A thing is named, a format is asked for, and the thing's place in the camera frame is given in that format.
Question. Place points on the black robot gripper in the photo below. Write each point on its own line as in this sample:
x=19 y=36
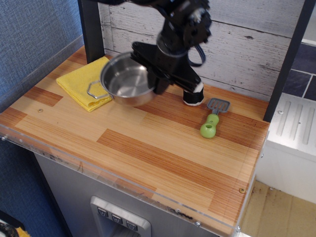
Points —
x=164 y=68

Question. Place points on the stainless steel pot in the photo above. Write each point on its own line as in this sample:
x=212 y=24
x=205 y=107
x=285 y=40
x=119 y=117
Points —
x=125 y=81

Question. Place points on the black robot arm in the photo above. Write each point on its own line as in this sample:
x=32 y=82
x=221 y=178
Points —
x=187 y=24

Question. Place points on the plush sushi roll toy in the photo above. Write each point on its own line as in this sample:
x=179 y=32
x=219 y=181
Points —
x=195 y=98

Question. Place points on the green grey toy spatula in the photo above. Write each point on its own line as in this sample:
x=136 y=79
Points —
x=216 y=105

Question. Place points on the yellow folded cloth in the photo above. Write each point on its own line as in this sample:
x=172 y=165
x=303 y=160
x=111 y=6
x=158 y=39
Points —
x=77 y=82

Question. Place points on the grey toy fridge cabinet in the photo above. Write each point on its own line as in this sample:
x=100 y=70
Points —
x=174 y=206

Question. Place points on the silver dispenser button panel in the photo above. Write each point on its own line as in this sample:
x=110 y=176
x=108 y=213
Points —
x=114 y=221

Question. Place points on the white ribbed side unit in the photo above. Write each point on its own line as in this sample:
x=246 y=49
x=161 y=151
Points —
x=288 y=161

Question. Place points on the yellow black object bottom corner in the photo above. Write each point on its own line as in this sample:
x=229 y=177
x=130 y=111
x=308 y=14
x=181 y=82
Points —
x=11 y=227

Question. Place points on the black left vertical post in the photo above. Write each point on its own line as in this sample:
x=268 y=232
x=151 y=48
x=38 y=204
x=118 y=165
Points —
x=91 y=29

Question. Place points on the black vertical post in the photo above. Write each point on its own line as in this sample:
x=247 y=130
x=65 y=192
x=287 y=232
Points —
x=91 y=29
x=294 y=45

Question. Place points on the black right vertical post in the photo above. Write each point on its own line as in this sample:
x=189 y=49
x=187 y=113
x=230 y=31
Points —
x=294 y=45

